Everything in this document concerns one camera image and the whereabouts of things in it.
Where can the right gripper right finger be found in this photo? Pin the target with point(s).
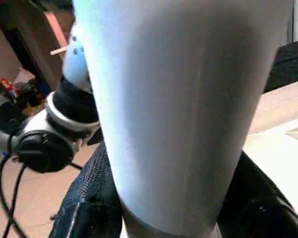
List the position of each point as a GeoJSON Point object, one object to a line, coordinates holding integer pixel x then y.
{"type": "Point", "coordinates": [257, 210]}

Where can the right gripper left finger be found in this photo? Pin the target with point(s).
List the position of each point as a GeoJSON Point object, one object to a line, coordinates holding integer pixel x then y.
{"type": "Point", "coordinates": [94, 198]}

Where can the brown wooden furniture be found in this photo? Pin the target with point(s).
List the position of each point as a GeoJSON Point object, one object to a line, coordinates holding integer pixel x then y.
{"type": "Point", "coordinates": [27, 32]}

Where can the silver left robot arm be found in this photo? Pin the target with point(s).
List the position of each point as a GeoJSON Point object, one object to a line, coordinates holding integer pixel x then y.
{"type": "Point", "coordinates": [74, 64]}

